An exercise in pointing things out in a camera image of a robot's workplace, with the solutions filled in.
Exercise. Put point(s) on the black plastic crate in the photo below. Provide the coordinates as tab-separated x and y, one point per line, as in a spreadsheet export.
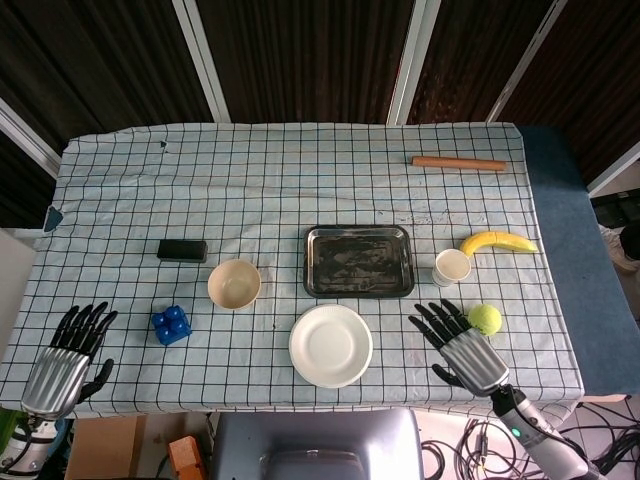
617	210

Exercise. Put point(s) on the metal tray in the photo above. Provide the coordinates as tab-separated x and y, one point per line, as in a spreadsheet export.
357	262

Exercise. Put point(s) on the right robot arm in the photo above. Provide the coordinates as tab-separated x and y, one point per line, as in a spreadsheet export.
530	425

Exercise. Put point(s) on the white paper cup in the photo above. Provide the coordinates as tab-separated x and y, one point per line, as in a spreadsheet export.
451	267

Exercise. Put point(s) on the orange box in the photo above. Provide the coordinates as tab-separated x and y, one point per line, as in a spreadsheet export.
185	457

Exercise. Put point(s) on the yellow banana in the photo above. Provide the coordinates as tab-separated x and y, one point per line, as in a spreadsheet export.
500	240

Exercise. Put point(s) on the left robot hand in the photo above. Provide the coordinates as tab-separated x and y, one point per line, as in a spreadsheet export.
55	375

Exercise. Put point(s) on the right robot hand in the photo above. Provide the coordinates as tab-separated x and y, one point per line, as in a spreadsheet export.
475	360

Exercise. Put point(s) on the white round plate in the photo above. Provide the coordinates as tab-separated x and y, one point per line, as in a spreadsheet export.
331	346

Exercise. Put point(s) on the beige bowl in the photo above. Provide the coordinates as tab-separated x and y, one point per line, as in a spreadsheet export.
234	285

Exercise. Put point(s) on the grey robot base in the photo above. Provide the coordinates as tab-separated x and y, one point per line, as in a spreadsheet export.
315	440

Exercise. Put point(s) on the white partition frame post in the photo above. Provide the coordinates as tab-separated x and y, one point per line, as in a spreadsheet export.
25	135
412	60
200	60
617	172
525	60

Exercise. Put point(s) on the black rectangular box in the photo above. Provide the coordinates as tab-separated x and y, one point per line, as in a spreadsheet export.
181	250

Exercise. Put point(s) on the blue felt table cover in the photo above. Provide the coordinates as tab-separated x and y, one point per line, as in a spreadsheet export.
565	225

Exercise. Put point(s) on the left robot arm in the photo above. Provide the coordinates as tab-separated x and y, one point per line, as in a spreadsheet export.
30	445

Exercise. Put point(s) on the blue building block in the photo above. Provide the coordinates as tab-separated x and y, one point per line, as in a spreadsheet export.
171	327

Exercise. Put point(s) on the yellow tennis ball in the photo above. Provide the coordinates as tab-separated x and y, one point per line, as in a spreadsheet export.
489	317

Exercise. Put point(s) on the wooden rolling pin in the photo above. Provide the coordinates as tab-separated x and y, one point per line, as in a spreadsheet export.
457	164

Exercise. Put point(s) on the checked light blue tablecloth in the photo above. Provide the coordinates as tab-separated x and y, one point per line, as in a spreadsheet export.
250	175

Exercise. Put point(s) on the brown cardboard box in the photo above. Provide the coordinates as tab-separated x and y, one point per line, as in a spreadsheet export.
102	447

